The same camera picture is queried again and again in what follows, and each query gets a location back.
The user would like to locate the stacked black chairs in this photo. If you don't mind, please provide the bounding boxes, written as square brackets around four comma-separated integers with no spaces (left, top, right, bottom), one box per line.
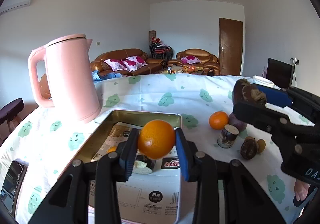
[149,37,174,61]

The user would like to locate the brown leather armchair sofa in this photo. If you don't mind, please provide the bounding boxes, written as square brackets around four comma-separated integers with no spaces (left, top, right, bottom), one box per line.
[168,48,220,76]

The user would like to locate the brown leather long sofa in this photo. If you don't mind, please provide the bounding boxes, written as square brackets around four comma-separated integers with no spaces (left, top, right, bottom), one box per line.
[90,48,167,76]

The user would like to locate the small yellow longan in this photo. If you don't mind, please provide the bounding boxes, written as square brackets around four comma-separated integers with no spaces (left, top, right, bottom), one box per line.
[257,139,266,154]

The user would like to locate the small mandarin orange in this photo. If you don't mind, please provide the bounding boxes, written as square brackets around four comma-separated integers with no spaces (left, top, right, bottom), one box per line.
[107,146,117,154]

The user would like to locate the person's right hand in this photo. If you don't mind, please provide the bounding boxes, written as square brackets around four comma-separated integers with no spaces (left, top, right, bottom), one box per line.
[294,180,310,201]

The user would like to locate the pink electric kettle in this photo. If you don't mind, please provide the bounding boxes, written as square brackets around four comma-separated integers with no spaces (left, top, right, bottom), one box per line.
[28,34,101,123]

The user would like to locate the pink floral pillow armchair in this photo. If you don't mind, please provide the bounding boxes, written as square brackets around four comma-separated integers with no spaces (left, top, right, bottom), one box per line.
[181,55,201,65]

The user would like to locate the black television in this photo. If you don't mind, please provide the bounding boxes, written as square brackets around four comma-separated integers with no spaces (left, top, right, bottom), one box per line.
[266,58,294,88]

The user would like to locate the orange leather stool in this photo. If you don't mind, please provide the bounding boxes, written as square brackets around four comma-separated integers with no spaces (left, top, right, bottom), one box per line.
[39,74,51,99]

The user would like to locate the purple passion fruit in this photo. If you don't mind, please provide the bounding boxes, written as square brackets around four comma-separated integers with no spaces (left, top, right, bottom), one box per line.
[228,113,247,132]

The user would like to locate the mandarin orange back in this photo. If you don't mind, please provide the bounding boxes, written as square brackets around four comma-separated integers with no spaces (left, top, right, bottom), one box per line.
[209,111,229,130]

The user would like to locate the white wall socket cable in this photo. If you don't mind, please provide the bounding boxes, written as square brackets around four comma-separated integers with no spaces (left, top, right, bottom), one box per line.
[289,57,300,87]

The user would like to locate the large orange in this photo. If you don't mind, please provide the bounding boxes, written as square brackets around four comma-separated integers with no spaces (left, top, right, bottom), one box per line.
[138,120,176,160]

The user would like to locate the purple cushioned wooden stool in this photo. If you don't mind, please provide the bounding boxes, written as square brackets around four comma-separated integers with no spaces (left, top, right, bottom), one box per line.
[0,98,24,133]

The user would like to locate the pink floral pillow left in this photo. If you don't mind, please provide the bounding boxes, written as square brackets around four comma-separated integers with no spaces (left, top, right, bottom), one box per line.
[104,56,147,72]

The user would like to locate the white air conditioner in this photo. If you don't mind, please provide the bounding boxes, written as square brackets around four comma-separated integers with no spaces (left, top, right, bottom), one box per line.
[0,0,31,15]

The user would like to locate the dark brown water chestnut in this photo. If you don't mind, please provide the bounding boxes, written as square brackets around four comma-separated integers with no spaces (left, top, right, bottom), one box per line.
[240,136,259,160]

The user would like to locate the black smartphone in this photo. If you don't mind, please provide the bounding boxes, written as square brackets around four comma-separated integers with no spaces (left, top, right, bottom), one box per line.
[1,161,27,216]

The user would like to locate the brown wooden door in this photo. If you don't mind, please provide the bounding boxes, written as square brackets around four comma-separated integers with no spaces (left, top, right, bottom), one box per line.
[219,18,244,76]

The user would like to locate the white tablecloth green clouds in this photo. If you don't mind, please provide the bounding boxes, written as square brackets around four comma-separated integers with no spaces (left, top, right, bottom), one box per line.
[1,74,300,223]

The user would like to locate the wooden coffee table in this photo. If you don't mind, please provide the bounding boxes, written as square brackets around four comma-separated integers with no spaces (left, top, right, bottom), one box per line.
[158,65,204,75]

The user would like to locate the white mug blue print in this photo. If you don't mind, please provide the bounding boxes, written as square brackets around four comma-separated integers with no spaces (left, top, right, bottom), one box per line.
[253,75,280,90]

